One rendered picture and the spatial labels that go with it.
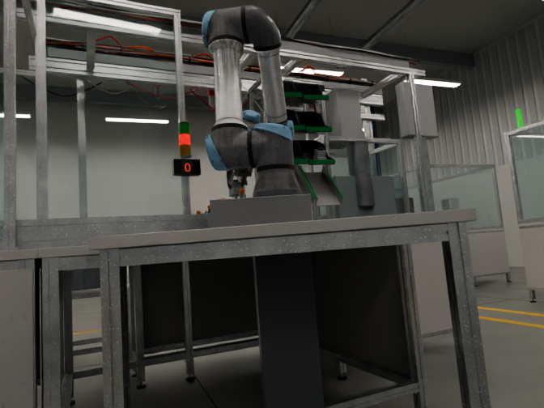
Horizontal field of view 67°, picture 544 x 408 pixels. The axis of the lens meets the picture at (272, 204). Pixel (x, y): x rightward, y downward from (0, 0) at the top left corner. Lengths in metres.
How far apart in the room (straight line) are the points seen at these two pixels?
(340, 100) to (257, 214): 2.02
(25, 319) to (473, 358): 1.24
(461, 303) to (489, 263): 6.62
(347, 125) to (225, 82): 1.81
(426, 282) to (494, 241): 4.80
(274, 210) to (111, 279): 0.46
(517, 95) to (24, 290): 11.05
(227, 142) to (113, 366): 0.67
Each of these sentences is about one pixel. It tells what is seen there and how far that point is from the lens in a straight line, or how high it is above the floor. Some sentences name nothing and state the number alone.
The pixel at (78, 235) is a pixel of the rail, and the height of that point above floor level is 0.90.
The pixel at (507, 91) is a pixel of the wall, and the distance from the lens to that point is 11.76.
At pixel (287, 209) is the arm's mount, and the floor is 0.91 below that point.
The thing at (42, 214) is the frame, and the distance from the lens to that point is 1.86.
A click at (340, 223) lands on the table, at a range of 0.96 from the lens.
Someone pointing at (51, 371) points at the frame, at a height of 0.49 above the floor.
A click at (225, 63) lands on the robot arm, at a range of 1.37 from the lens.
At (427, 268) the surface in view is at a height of 0.60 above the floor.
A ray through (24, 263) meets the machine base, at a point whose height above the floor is 0.82.
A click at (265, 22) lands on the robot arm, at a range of 1.43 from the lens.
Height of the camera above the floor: 0.79
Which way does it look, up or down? 7 degrees up
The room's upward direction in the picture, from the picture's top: 4 degrees counter-clockwise
